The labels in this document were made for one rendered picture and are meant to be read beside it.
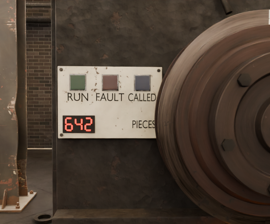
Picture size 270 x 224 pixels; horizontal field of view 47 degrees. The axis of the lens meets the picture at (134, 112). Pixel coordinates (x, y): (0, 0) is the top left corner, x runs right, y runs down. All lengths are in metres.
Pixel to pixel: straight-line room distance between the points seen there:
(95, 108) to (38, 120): 6.24
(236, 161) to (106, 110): 0.34
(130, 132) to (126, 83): 0.12
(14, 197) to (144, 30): 2.92
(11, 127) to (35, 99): 3.65
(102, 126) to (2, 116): 2.68
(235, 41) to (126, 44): 0.28
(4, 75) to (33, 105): 3.66
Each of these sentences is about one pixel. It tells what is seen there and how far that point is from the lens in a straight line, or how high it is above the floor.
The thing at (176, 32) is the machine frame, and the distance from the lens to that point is 0.82.
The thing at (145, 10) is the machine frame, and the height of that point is 1.38.
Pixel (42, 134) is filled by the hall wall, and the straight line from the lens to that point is 7.00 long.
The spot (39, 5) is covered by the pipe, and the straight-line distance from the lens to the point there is 6.70.
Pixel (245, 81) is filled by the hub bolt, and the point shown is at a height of 1.19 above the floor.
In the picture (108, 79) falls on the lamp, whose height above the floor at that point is 1.21.
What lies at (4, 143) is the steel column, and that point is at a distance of 3.43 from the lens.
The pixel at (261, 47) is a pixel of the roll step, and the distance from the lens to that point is 0.67.
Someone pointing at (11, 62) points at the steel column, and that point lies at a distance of 3.38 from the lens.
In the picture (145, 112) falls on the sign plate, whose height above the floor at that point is 1.13.
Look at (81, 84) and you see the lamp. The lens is 0.78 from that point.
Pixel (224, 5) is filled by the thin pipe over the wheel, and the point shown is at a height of 1.39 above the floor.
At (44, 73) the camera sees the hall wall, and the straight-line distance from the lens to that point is 6.96.
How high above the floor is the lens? 1.17
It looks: 3 degrees down
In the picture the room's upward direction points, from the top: straight up
